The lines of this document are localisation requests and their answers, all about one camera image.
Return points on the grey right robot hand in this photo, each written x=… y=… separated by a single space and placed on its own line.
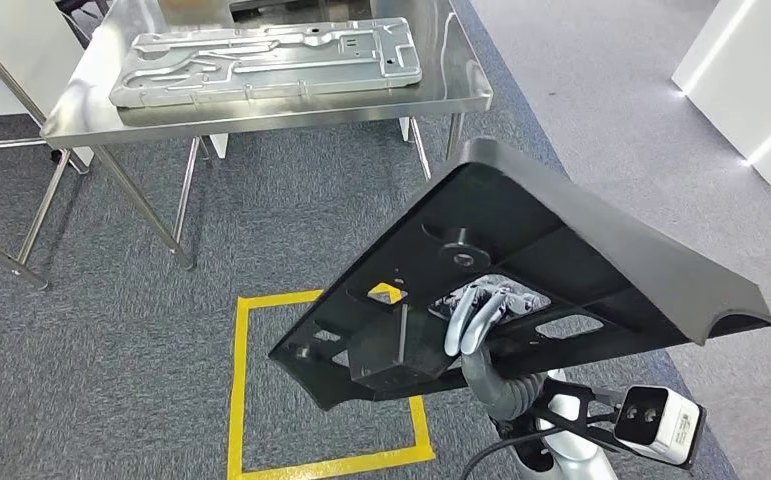
x=474 y=324

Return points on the black plastic panel part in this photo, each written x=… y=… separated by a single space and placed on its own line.
x=524 y=218

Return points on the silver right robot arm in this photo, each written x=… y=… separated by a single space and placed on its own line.
x=577 y=457

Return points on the stainless steel workbench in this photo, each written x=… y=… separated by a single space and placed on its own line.
x=451 y=79

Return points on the yellow floor tape square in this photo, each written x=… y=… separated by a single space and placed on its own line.
x=236 y=397

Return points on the stamped silver metal plate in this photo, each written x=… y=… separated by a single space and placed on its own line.
x=259 y=66

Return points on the white counter with light strips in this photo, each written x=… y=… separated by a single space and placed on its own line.
x=743 y=66

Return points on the white cabinet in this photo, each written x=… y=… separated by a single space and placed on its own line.
x=20 y=73

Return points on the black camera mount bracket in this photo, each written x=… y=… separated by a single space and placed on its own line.
x=584 y=434

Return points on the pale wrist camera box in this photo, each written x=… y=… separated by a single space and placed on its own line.
x=670 y=424

